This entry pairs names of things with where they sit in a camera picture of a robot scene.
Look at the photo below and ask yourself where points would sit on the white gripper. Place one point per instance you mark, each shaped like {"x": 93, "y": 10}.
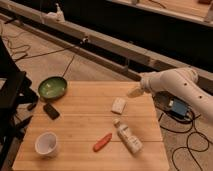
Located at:
{"x": 146, "y": 86}

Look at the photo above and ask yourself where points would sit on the white sponge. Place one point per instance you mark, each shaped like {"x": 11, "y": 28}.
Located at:
{"x": 118, "y": 105}

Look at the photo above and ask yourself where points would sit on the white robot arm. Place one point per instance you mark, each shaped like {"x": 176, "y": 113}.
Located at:
{"x": 180, "y": 82}

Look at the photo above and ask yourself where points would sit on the white ceramic cup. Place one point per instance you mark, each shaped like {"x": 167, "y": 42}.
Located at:
{"x": 46, "y": 144}

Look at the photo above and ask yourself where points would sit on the blue power box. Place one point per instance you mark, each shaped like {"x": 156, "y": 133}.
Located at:
{"x": 178, "y": 108}

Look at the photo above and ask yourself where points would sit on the white plastic bottle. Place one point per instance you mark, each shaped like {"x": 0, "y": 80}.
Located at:
{"x": 133, "y": 144}

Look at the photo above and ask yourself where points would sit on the green bowl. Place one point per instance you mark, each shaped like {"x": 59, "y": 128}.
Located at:
{"x": 52, "y": 88}

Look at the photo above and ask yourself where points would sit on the black rectangular block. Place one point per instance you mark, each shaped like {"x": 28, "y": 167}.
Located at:
{"x": 51, "y": 111}

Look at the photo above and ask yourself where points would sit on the black metal stand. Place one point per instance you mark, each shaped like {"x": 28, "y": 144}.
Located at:
{"x": 15, "y": 91}

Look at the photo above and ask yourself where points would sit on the wooden rail beam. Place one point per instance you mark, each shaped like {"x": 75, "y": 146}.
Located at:
{"x": 150, "y": 37}

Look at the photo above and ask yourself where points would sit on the white object on rail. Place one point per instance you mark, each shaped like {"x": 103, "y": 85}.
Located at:
{"x": 58, "y": 15}

